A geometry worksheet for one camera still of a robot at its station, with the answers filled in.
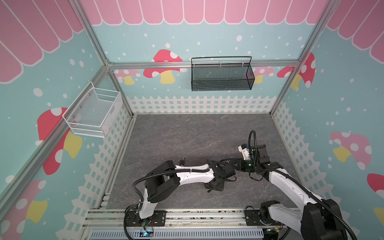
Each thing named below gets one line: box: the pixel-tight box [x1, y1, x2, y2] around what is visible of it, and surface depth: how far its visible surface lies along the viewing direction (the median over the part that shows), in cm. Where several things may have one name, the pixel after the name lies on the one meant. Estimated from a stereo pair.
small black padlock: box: [179, 156, 188, 167], surface depth 96 cm
